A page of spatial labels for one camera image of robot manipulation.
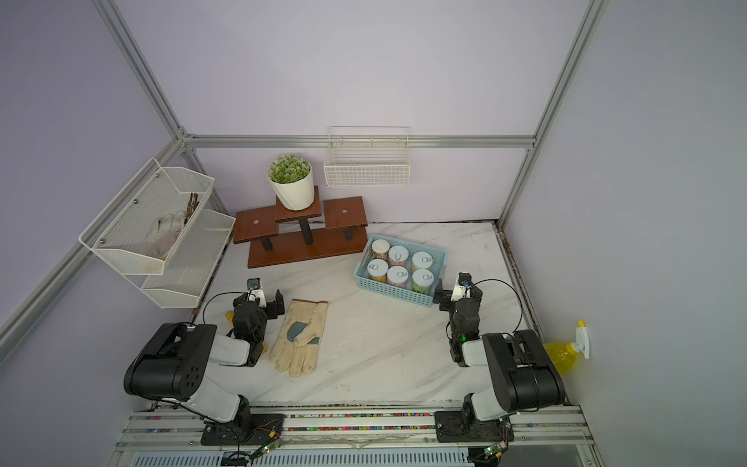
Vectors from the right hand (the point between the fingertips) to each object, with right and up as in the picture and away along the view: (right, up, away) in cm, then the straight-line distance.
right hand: (456, 284), depth 92 cm
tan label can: (-26, +4, +9) cm, 27 cm away
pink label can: (-19, +2, +7) cm, 20 cm away
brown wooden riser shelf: (-60, +16, +7) cm, 63 cm away
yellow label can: (-10, +8, +10) cm, 16 cm away
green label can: (-10, +1, +6) cm, 12 cm away
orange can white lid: (-18, +9, +12) cm, 24 cm away
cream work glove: (-50, -17, -5) cm, 53 cm away
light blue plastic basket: (-3, +5, +15) cm, 16 cm away
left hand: (-63, -4, +2) cm, 63 cm away
